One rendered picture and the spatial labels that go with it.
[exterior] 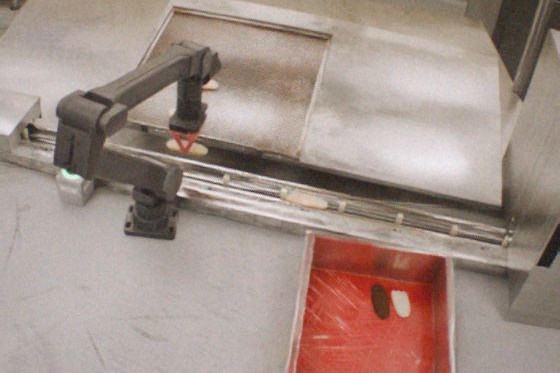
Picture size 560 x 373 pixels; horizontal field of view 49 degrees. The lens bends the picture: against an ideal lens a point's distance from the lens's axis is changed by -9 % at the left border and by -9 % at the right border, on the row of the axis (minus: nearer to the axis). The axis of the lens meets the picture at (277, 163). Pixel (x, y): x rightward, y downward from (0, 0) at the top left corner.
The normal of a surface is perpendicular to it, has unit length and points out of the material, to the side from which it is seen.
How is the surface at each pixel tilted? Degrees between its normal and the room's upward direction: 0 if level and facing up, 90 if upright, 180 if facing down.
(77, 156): 70
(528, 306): 90
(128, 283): 0
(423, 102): 10
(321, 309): 0
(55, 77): 0
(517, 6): 90
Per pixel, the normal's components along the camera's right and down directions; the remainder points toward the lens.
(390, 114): 0.07, -0.65
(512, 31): -0.20, 0.61
